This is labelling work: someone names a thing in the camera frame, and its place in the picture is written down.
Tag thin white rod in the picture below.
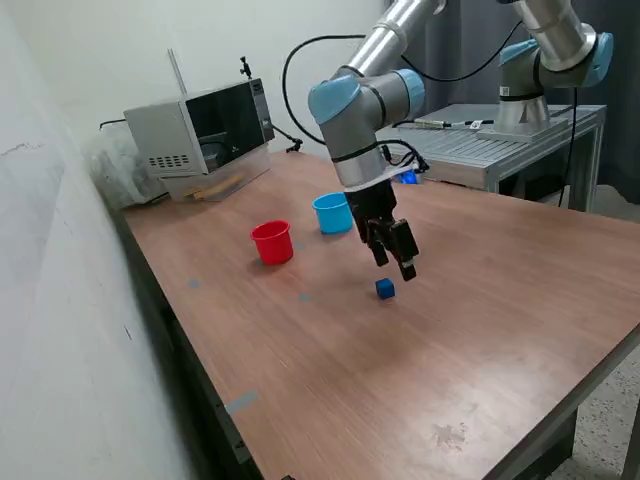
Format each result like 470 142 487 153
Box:
167 48 189 96

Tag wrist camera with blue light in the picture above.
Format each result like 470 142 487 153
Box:
384 158 429 188

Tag grey metal edge bracket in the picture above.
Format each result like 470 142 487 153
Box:
214 399 251 466

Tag cable with silver connector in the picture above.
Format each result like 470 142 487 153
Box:
414 117 496 131

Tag tan wooden sticks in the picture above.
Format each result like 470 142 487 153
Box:
182 172 246 202

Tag grey tape strip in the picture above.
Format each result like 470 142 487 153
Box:
227 391 259 416

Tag red plastic cup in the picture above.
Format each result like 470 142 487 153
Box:
249 219 293 266

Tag aluminium slotted robot table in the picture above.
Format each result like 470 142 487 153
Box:
374 103 608 211

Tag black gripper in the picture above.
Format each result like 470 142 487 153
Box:
344 180 420 282

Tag dark grey curtain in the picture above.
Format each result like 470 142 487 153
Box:
389 0 640 206

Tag translucent plastic bag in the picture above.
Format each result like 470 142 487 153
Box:
82 124 169 211

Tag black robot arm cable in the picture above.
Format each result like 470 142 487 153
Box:
281 19 524 147

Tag silver microwave oven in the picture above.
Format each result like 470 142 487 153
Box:
123 77 277 177

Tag clear plastic box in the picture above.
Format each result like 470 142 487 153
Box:
159 144 274 204

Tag black hanging cable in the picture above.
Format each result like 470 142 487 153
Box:
557 89 581 209

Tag dark metal table frame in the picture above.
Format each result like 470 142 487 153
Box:
117 209 640 480

